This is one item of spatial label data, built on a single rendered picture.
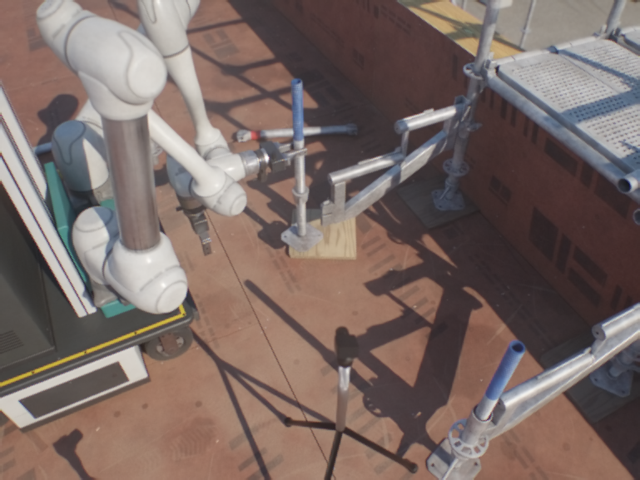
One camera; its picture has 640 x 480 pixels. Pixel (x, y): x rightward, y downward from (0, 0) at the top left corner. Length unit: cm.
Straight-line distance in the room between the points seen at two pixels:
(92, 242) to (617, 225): 174
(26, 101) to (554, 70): 310
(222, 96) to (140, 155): 227
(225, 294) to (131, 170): 113
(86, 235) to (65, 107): 222
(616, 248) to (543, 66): 77
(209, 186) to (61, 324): 78
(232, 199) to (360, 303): 92
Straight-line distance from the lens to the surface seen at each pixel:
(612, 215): 212
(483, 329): 225
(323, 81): 358
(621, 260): 217
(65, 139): 193
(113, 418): 210
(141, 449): 202
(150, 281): 142
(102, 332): 190
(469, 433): 167
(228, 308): 224
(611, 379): 228
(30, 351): 190
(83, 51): 116
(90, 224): 155
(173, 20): 162
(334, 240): 243
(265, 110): 331
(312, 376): 204
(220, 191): 151
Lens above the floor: 180
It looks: 47 degrees down
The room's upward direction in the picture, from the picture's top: straight up
